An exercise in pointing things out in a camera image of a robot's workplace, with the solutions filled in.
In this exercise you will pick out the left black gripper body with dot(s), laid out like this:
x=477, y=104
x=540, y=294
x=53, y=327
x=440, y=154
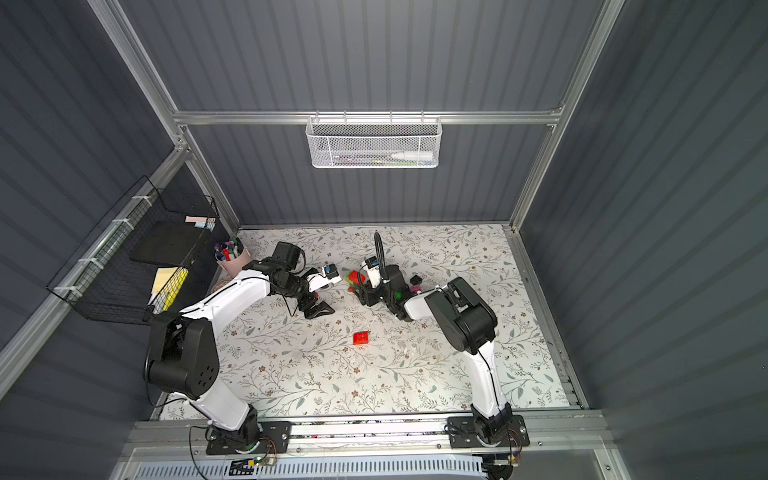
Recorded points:
x=308, y=298

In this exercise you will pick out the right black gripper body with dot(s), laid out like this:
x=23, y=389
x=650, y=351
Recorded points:
x=369, y=288

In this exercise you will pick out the red lego brick long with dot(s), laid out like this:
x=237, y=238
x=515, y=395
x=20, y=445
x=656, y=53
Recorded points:
x=356, y=278

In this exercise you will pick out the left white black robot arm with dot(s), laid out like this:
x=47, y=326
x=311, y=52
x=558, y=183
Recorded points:
x=182, y=356

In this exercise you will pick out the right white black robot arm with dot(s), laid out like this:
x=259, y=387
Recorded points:
x=467, y=322

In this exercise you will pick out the red lego brick rounded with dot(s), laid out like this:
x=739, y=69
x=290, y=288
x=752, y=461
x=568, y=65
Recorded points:
x=361, y=338

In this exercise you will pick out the pink pen cup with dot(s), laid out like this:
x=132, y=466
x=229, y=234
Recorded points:
x=232, y=256

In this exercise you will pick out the yellow sticky note pad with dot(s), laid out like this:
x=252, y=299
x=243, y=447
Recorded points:
x=167, y=284

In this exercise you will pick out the black notebook in basket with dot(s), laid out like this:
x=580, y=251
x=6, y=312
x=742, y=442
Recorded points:
x=168, y=244

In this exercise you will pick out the white marker in basket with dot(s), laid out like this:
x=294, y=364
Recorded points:
x=413, y=157

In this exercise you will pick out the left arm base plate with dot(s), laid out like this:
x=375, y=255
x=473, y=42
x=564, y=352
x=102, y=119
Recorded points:
x=259, y=438

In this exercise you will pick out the white wire mesh basket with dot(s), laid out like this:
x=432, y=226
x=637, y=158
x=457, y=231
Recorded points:
x=348, y=145

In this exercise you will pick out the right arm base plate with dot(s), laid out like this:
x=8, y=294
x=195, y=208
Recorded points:
x=466, y=432

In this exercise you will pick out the black wire wall basket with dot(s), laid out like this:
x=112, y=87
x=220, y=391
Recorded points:
x=102, y=284

